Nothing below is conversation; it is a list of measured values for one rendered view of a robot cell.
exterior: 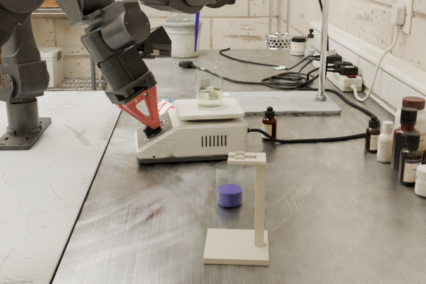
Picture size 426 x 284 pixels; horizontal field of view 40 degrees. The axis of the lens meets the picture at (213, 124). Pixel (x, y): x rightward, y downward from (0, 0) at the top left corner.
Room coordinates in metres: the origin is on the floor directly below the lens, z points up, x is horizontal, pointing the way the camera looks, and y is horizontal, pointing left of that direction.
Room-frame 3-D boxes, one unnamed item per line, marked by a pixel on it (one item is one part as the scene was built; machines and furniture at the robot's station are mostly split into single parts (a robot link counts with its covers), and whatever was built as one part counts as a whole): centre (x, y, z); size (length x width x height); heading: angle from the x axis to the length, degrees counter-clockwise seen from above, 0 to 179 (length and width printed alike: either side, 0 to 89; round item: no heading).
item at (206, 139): (1.06, 0.03, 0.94); 0.22 x 0.13 x 0.08; 99
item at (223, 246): (0.67, -0.03, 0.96); 0.08 x 0.08 x 0.13; 86
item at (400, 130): (0.96, -0.33, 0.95); 0.04 x 0.04 x 0.11
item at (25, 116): (1.16, 0.39, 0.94); 0.20 x 0.07 x 0.08; 2
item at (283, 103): (1.41, -0.15, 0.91); 0.30 x 0.20 x 0.01; 92
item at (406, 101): (1.03, -0.36, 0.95); 0.06 x 0.06 x 0.11
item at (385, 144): (1.00, -0.31, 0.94); 0.03 x 0.03 x 0.07
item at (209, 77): (1.06, 0.00, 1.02); 0.06 x 0.05 x 0.08; 48
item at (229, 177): (0.82, -0.03, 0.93); 0.04 x 0.04 x 0.06
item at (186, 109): (1.06, 0.01, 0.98); 0.12 x 0.12 x 0.01; 8
